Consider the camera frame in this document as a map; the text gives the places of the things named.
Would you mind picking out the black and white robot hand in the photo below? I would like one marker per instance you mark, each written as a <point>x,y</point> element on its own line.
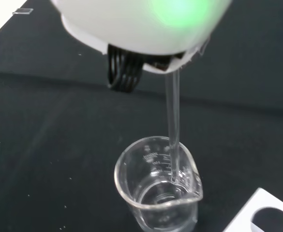
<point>141,26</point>

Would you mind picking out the clear glass beaker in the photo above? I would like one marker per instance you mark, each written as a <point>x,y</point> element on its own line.
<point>158,186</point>

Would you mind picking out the white test tube rack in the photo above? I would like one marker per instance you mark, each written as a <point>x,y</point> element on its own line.
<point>264,212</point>

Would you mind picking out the black bench cloth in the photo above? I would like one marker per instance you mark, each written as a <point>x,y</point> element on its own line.
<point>83,135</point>

